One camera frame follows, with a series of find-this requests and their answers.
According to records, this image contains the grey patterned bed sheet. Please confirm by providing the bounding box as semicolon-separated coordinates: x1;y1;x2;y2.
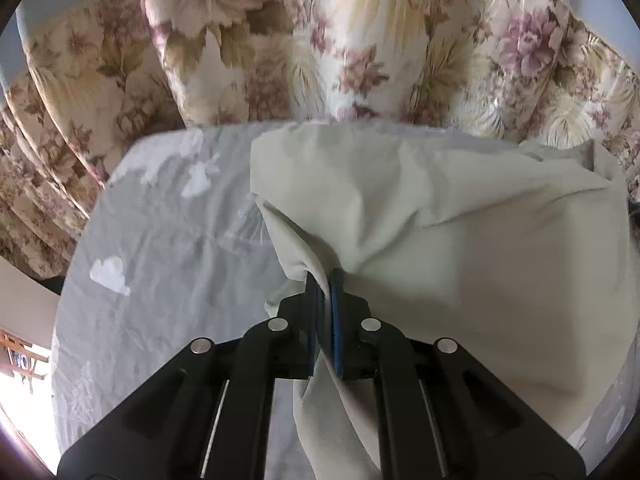
49;122;633;480

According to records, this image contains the pale green garment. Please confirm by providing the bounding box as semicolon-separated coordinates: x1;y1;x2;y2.
250;122;639;469

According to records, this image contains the floral curtain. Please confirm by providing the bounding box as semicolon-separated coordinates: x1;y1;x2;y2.
1;0;639;280

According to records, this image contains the wooden chair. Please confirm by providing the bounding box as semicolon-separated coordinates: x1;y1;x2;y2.
0;330;49;382

